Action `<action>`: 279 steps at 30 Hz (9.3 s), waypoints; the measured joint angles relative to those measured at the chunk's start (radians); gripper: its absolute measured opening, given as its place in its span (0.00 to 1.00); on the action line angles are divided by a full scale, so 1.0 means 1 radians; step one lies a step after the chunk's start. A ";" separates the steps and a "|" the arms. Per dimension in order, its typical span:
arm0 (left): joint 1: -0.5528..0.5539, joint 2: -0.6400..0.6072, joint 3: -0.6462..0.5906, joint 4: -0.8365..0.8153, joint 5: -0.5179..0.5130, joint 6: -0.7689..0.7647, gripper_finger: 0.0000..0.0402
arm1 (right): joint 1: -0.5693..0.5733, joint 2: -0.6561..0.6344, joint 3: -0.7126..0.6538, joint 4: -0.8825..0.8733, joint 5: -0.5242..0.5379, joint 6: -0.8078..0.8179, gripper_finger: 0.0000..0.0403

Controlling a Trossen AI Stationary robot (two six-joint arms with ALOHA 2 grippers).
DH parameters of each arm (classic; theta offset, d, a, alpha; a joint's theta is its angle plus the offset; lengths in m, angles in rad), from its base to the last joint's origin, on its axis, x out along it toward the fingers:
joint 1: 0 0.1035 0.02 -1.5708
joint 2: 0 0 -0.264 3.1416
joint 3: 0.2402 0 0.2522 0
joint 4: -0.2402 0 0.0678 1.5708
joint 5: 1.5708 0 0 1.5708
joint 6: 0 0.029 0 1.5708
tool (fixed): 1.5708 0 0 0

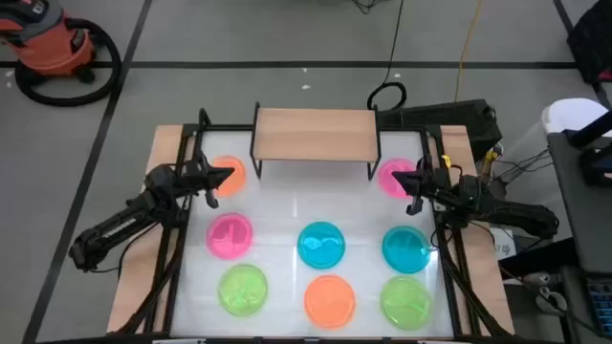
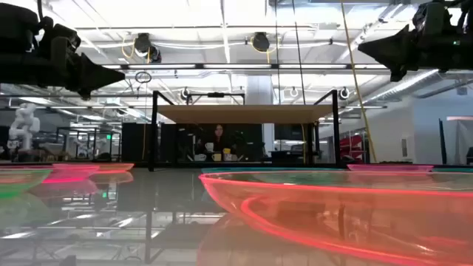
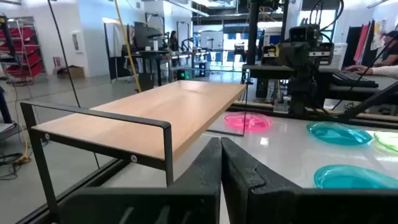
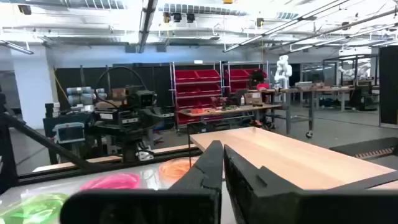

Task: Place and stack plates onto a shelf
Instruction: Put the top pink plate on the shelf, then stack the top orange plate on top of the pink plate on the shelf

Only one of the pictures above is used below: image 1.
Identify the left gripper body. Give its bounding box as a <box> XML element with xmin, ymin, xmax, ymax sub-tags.
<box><xmin>180</xmin><ymin>153</ymin><xmax>221</xmax><ymax>209</ymax></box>

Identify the black keyboard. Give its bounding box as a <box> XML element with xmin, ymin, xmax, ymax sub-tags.
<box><xmin>585</xmin><ymin>276</ymin><xmax>612</xmax><ymax>338</ymax></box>

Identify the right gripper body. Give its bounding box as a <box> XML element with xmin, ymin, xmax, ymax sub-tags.
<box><xmin>405</xmin><ymin>155</ymin><xmax>453</xmax><ymax>216</ymax></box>

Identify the orange translucent plate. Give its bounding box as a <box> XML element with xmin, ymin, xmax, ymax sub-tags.
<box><xmin>209</xmin><ymin>155</ymin><xmax>248</xmax><ymax>198</ymax></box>
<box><xmin>303</xmin><ymin>274</ymin><xmax>357</xmax><ymax>330</ymax></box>

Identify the pink translucent plate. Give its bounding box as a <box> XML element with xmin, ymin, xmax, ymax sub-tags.
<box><xmin>206</xmin><ymin>212</ymin><xmax>254</xmax><ymax>261</ymax></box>
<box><xmin>377</xmin><ymin>158</ymin><xmax>418</xmax><ymax>200</ymax></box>

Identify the wooden shelf black frame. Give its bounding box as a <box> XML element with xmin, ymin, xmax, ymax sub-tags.
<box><xmin>249</xmin><ymin>100</ymin><xmax>383</xmax><ymax>182</ymax></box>

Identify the black hanging cable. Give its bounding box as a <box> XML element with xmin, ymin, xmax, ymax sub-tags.
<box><xmin>352</xmin><ymin>0</ymin><xmax>408</xmax><ymax>112</ymax></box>

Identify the white rounded cover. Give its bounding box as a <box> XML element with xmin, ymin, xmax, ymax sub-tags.
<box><xmin>541</xmin><ymin>97</ymin><xmax>611</xmax><ymax>140</ymax></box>

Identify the blue translucent plate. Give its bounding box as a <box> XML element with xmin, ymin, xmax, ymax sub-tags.
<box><xmin>381</xmin><ymin>225</ymin><xmax>433</xmax><ymax>275</ymax></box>
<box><xmin>296</xmin><ymin>221</ymin><xmax>346</xmax><ymax>270</ymax></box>

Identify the yellow hanging cable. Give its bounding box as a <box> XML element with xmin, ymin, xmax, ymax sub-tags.
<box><xmin>452</xmin><ymin>0</ymin><xmax>485</xmax><ymax>104</ymax></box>

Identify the black bag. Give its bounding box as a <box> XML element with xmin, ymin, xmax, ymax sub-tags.
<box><xmin>567</xmin><ymin>0</ymin><xmax>612</xmax><ymax>87</ymax></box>

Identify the orange shop vacuum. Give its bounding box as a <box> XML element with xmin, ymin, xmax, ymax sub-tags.
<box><xmin>13</xmin><ymin>17</ymin><xmax>123</xmax><ymax>107</ymax></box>
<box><xmin>0</xmin><ymin>0</ymin><xmax>97</xmax><ymax>85</ymax></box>

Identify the dark grey desk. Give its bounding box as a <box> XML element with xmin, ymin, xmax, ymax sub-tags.
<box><xmin>547</xmin><ymin>128</ymin><xmax>612</xmax><ymax>273</ymax></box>

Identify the green translucent plate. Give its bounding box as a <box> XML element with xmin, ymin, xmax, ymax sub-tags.
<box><xmin>380</xmin><ymin>275</ymin><xmax>434</xmax><ymax>332</ymax></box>
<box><xmin>217</xmin><ymin>264</ymin><xmax>269</xmax><ymax>317</ymax></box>

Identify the white paper sheet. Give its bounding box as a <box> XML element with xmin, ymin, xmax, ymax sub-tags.
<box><xmin>492</xmin><ymin>227</ymin><xmax>517</xmax><ymax>259</ymax></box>

